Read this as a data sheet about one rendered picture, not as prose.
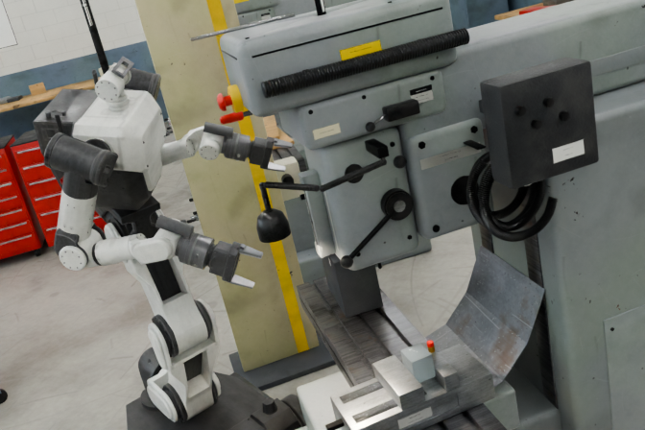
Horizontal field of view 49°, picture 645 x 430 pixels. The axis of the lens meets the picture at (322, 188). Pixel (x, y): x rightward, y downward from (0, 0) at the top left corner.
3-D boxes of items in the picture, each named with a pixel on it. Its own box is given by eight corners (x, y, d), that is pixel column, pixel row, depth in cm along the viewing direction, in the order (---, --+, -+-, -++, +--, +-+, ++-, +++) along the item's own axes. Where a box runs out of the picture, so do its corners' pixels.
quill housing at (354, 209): (349, 277, 161) (321, 147, 151) (324, 247, 180) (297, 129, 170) (425, 252, 165) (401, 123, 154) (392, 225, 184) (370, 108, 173)
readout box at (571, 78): (515, 193, 135) (501, 87, 128) (491, 180, 143) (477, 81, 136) (604, 163, 139) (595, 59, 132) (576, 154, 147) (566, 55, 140)
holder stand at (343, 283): (346, 319, 209) (332, 259, 203) (328, 288, 230) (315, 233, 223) (384, 306, 211) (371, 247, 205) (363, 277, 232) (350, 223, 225)
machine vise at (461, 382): (358, 457, 153) (348, 417, 150) (335, 419, 167) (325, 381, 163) (496, 397, 162) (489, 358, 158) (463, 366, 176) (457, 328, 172)
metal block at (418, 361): (416, 384, 159) (411, 362, 157) (404, 371, 164) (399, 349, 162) (436, 376, 160) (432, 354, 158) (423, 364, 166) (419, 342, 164)
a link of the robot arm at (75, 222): (43, 261, 192) (52, 195, 181) (66, 236, 203) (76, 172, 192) (83, 275, 192) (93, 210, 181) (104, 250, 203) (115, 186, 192)
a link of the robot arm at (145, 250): (174, 259, 184) (131, 268, 188) (185, 241, 192) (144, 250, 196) (164, 239, 182) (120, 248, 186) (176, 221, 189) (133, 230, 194)
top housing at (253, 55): (253, 121, 142) (233, 42, 137) (232, 101, 166) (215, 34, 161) (463, 63, 152) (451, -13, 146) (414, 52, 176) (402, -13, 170)
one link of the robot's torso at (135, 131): (46, 226, 203) (15, 119, 182) (90, 163, 231) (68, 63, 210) (146, 233, 200) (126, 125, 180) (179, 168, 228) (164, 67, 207)
